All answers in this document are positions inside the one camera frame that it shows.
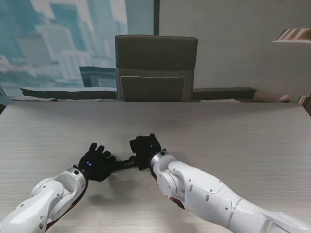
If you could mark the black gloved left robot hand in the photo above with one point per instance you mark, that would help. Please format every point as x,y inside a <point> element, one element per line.
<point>97,162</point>

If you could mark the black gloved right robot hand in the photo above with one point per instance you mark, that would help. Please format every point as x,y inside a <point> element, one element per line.
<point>144,148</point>

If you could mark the black remote control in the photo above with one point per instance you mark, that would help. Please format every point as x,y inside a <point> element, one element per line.
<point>124,165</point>

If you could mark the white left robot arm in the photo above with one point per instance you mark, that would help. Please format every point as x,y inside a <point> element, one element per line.
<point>46,194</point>

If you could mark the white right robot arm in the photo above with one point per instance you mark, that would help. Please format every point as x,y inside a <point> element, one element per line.
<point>206,191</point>

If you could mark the long dark low cabinet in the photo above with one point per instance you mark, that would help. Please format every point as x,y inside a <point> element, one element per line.
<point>68,93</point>

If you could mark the grey office chair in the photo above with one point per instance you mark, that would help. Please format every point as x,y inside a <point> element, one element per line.
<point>155,70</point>

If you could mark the grey paper sheet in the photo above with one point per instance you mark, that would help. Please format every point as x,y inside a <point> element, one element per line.
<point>34,99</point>

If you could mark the short dark low cabinet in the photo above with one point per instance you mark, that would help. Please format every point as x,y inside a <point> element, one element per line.
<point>223,93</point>

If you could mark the dark object at table corner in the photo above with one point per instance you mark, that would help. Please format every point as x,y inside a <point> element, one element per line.
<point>2,102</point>

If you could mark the small tan object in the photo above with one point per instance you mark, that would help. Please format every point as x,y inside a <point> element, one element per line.
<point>284,99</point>

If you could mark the brown wooden furniture edge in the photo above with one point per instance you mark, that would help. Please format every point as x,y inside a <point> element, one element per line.
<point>305,103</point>

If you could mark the dark window frame post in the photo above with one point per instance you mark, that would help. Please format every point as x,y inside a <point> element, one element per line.
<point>156,17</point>

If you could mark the wooden wall shelf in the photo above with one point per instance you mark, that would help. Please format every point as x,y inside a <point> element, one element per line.
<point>294,35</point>

